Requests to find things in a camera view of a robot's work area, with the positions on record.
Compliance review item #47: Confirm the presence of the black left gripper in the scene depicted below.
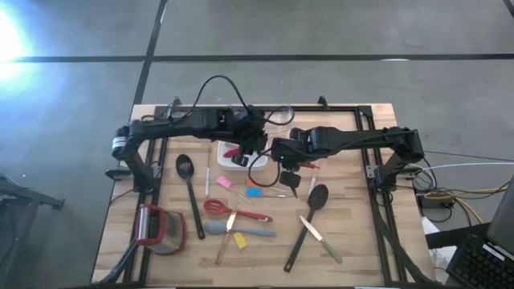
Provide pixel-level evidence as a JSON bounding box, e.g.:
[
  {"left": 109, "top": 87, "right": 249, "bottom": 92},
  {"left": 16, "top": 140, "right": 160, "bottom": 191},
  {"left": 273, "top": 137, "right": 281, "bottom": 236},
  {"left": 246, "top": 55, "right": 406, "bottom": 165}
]
[{"left": 231, "top": 104, "right": 269, "bottom": 168}]

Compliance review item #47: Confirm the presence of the blue mini spatula clear handle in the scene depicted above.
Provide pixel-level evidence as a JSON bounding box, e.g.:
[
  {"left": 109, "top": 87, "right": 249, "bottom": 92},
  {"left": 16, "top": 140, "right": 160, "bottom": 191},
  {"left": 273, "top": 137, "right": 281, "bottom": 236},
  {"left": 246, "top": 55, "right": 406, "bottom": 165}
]
[{"left": 245, "top": 186, "right": 296, "bottom": 199}]

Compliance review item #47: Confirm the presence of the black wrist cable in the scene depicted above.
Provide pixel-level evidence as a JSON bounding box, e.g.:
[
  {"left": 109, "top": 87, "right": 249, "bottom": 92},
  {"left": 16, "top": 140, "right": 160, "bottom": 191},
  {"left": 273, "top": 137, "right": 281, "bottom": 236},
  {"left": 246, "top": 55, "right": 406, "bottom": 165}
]
[
  {"left": 176, "top": 74, "right": 296, "bottom": 127},
  {"left": 247, "top": 150, "right": 282, "bottom": 189}
]

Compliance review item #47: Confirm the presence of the large black spoon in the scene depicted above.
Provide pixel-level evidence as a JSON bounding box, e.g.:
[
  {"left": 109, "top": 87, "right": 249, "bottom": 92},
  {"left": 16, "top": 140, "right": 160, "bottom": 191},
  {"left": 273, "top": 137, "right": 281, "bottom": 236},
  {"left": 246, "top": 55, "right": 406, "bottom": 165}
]
[{"left": 283, "top": 183, "right": 329, "bottom": 274}]

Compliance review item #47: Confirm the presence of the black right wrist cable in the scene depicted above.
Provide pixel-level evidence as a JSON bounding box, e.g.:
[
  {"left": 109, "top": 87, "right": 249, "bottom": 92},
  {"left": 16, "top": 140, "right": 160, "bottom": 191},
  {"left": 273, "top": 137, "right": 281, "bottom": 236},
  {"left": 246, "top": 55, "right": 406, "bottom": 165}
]
[{"left": 247, "top": 150, "right": 282, "bottom": 189}]

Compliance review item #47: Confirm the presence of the long black cable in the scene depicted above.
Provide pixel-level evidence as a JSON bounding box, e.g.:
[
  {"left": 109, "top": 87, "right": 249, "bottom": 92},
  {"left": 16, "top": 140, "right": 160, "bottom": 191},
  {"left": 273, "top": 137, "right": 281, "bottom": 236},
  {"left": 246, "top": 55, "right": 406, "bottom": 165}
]
[{"left": 424, "top": 150, "right": 514, "bottom": 163}]

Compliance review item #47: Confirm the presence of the pink mini spatula clear handle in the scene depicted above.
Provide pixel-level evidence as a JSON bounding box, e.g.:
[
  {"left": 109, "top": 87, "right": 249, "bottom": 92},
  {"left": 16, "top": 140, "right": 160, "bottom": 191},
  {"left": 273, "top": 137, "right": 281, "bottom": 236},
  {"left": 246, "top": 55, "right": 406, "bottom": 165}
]
[{"left": 216, "top": 175, "right": 252, "bottom": 201}]

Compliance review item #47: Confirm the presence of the white rectangular plastic bin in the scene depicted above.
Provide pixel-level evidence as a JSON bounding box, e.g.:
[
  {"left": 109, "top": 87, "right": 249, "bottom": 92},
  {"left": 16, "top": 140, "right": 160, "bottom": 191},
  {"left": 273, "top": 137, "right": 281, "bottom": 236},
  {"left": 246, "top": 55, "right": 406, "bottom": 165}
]
[{"left": 217, "top": 140, "right": 269, "bottom": 173}]

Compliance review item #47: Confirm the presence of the yellow mini spatula clear handle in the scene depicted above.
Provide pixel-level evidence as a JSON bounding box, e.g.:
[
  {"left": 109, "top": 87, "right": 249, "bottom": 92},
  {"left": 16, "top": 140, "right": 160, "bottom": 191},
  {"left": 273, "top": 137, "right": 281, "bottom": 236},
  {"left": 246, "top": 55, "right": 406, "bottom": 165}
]
[{"left": 233, "top": 231, "right": 254, "bottom": 268}]

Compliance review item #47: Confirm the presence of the knife with green handle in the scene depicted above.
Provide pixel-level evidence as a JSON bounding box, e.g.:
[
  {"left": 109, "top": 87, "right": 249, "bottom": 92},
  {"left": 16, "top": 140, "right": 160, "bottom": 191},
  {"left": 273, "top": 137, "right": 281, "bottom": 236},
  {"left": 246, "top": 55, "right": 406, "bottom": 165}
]
[{"left": 298, "top": 214, "right": 344, "bottom": 265}]

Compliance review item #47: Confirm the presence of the black furniture leg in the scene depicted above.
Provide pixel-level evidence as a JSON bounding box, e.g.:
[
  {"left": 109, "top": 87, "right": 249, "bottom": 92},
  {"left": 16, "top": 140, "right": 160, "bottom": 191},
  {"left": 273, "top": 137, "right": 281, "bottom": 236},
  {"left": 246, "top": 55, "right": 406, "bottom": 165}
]
[{"left": 0, "top": 172, "right": 65, "bottom": 210}]

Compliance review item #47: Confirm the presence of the grey silicone spoon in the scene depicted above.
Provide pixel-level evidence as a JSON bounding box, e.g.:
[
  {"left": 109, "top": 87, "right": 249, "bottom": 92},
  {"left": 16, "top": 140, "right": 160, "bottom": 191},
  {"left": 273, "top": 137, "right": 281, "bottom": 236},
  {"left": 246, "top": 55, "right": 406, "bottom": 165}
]
[{"left": 204, "top": 219, "right": 278, "bottom": 238}]

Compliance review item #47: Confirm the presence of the white paper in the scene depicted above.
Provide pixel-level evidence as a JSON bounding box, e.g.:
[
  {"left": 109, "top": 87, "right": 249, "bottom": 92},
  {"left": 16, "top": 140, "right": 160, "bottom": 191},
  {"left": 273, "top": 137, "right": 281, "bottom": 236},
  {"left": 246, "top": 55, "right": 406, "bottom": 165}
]
[{"left": 421, "top": 216, "right": 459, "bottom": 282}]

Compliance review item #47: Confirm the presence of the yellow cable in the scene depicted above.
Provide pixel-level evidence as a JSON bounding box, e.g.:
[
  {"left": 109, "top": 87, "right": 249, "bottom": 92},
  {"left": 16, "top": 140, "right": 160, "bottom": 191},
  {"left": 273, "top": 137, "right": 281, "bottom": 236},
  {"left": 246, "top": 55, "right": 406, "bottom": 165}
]
[{"left": 423, "top": 187, "right": 511, "bottom": 226}]

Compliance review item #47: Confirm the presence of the orange mini spatula clear handle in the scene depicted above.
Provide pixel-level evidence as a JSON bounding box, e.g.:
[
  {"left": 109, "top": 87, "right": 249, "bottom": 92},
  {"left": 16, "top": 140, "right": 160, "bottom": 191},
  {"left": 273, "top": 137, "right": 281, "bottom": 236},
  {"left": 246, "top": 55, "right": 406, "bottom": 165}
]
[{"left": 245, "top": 178, "right": 292, "bottom": 193}]

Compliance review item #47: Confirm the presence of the metal box grater red handle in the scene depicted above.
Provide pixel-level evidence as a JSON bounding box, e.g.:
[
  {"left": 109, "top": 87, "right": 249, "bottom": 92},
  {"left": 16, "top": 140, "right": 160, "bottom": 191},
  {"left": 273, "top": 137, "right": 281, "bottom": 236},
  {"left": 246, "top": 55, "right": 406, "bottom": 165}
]
[{"left": 134, "top": 202, "right": 188, "bottom": 256}]

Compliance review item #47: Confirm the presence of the black laptop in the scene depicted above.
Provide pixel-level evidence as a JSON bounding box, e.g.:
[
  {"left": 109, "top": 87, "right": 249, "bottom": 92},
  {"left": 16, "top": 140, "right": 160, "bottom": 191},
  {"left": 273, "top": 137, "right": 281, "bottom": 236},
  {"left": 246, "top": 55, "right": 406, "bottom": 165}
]
[{"left": 445, "top": 176, "right": 514, "bottom": 289}]

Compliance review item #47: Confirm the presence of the black metal table frame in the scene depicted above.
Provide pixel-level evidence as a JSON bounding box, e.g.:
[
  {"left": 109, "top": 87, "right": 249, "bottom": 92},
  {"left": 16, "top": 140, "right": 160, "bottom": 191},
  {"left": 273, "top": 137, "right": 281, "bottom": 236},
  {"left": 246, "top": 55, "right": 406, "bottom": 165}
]
[{"left": 96, "top": 104, "right": 437, "bottom": 287}]

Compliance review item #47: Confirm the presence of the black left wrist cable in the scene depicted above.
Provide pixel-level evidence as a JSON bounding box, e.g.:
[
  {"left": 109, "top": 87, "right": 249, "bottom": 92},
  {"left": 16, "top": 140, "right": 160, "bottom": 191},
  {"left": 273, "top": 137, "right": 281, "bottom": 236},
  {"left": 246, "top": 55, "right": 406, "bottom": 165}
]
[{"left": 176, "top": 74, "right": 296, "bottom": 127}]

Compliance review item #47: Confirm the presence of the black power brick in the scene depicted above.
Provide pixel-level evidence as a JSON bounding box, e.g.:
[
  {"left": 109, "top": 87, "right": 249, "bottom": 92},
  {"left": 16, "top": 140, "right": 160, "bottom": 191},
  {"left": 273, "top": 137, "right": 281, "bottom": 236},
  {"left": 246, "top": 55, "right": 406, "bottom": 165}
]
[{"left": 417, "top": 195, "right": 443, "bottom": 210}]

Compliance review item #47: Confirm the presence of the white cable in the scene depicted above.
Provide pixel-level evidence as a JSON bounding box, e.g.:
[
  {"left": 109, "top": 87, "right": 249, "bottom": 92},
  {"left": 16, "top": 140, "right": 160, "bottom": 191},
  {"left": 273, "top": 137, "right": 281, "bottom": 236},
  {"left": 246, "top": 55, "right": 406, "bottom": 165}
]
[{"left": 409, "top": 161, "right": 514, "bottom": 174}]

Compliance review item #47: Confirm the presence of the black slotted spatula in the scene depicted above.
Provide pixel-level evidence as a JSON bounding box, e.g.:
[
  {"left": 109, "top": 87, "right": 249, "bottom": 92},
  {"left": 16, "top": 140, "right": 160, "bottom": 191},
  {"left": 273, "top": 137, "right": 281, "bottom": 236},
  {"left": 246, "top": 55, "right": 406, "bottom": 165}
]
[{"left": 175, "top": 153, "right": 206, "bottom": 241}]

